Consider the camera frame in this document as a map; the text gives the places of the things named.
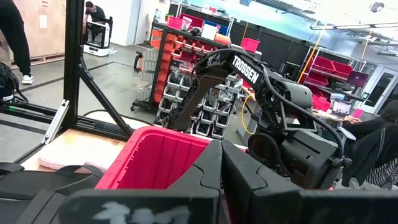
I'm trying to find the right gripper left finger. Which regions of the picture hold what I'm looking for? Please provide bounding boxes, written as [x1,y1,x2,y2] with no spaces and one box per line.
[58,139,223,224]

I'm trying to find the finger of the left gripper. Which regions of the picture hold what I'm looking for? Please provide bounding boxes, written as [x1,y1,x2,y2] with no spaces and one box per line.
[172,75,231,131]
[160,83,200,129]

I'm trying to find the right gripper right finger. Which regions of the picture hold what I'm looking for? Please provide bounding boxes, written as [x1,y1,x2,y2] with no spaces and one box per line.
[221,139,398,224]

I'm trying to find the pale pink slide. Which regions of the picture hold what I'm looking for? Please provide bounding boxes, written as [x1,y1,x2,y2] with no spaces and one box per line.
[46,133,127,156]
[37,144,108,174]

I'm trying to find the black flip-flop grey strap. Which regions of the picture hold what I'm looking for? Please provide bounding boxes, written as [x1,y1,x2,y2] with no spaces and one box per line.
[0,164,104,202]

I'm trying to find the small red storage bin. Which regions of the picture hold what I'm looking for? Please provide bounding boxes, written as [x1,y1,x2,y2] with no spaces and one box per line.
[240,37,261,54]

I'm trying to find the red plastic bin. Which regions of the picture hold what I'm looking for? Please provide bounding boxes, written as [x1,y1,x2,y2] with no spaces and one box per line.
[95,125,249,224]

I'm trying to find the red desk bin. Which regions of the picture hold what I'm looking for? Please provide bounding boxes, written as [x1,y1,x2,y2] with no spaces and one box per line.
[312,94,332,113]

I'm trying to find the black rack of parts bins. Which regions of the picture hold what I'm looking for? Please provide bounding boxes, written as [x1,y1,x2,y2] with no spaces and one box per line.
[131,21,246,141]

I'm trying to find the chrome shelf with coloured bins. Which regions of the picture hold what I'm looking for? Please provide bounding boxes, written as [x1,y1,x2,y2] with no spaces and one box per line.
[166,1,236,40]

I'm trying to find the white boxy machine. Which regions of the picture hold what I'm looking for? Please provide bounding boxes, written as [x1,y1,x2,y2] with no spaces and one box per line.
[82,16,114,58]

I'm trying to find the long wooden work desk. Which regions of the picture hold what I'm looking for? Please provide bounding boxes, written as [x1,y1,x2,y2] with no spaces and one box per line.
[241,85,379,124]

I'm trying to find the person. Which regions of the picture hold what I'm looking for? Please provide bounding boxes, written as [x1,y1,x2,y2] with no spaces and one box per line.
[0,0,35,85]
[83,1,107,24]
[340,100,398,191]

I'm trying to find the open laptop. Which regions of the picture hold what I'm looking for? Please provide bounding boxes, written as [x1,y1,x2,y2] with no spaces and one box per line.
[330,98,354,118]

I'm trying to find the ceiling light bar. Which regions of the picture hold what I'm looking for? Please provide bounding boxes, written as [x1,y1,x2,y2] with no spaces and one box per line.
[310,21,398,31]

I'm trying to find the plywood crate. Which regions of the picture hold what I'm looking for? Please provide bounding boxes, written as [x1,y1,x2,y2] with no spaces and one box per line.
[0,0,67,66]

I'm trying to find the glass panel door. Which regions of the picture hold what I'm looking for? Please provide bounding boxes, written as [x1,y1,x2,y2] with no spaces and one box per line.
[360,65,398,115]

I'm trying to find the yellow hanging cable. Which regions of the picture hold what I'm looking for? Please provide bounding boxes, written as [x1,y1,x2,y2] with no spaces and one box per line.
[240,30,325,135]

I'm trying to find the wire shelf with red bins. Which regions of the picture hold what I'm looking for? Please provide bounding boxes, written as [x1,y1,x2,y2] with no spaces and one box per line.
[297,45,369,97]

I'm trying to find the black aluminium table frame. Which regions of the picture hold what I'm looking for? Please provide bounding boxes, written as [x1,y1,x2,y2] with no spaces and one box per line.
[0,0,135,165]

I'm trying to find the silver aluminium rail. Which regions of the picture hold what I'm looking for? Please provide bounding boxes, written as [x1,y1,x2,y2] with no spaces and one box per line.
[41,98,70,145]

